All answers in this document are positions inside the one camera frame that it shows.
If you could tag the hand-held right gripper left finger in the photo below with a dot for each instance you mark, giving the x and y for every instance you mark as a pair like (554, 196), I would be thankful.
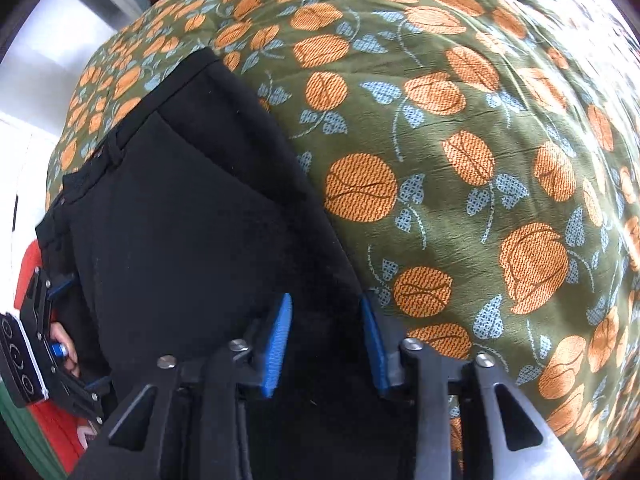
(280, 345)

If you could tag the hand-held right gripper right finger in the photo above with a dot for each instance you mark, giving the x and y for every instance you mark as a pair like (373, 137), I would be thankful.
(372, 340)

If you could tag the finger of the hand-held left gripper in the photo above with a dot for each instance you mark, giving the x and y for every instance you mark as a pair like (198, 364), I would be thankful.
(42, 292)
(85, 400)

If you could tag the black pants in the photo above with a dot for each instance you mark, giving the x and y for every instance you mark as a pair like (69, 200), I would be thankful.
(190, 240)

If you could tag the person's left hand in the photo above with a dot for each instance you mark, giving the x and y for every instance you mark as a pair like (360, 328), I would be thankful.
(62, 335)

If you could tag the person's red fleece clothing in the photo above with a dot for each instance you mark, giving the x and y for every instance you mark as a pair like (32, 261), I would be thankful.
(55, 435)

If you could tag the green striped cloth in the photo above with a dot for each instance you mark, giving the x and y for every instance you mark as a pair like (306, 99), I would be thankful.
(17, 430)

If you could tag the green orange floral blanket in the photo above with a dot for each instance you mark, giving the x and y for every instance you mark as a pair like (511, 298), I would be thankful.
(450, 160)

